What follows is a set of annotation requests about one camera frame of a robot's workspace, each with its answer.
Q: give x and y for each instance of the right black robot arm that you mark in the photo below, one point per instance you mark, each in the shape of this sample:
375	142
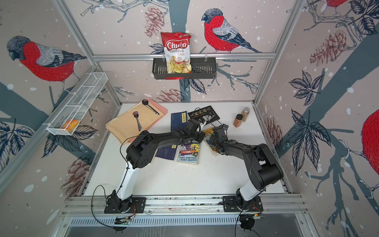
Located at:
262	167

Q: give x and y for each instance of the red cassava chips bag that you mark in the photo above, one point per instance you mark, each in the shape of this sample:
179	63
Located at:
176	48

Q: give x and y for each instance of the dark blue book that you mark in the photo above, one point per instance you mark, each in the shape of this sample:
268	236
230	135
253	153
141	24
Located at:
168	152

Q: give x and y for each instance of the brown spice jar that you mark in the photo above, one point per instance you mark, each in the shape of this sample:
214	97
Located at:
238	120

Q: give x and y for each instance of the black book with face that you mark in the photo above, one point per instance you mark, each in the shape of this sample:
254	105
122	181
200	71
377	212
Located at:
207	114

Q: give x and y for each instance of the black spoon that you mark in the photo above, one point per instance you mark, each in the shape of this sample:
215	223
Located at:
146	103

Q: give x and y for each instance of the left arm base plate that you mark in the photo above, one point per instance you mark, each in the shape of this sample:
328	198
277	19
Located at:
136	205

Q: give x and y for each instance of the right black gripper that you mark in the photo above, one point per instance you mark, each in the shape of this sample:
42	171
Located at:
211	139

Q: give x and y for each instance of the pink tray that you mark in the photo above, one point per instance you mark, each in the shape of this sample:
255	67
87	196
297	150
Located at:
144	116

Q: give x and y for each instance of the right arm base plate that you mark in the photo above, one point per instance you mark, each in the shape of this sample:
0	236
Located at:
237	204

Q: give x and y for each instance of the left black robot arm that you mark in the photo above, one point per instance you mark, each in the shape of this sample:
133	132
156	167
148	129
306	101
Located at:
140	153

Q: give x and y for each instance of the orange packet in shelf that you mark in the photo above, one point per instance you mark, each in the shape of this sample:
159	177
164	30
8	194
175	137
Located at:
70	125

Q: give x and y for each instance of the blue book yellow label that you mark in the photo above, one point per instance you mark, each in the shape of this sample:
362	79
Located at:
178	120

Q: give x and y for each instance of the iridescent purple spoon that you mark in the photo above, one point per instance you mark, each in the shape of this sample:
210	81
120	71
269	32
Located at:
136	115

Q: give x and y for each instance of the tan paper sheet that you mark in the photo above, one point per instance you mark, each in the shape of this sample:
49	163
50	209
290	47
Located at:
118	127

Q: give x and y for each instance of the grey striped cloth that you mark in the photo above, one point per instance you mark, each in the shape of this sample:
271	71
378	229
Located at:
211	143

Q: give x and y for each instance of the tan spice jar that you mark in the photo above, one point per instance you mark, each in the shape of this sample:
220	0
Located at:
245	113

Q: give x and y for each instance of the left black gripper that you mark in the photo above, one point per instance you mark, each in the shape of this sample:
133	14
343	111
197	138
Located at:
201	138

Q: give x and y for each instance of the colourful treehouse book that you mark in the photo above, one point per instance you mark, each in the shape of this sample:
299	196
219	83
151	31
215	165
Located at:
189	153

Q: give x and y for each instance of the yellow orange treehouse book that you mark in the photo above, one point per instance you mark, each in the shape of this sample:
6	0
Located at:
207	138

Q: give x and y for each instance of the white wire shelf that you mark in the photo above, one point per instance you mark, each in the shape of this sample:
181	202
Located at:
79	102

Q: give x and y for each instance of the black wall basket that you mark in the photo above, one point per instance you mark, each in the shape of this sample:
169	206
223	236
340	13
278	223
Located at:
202	68

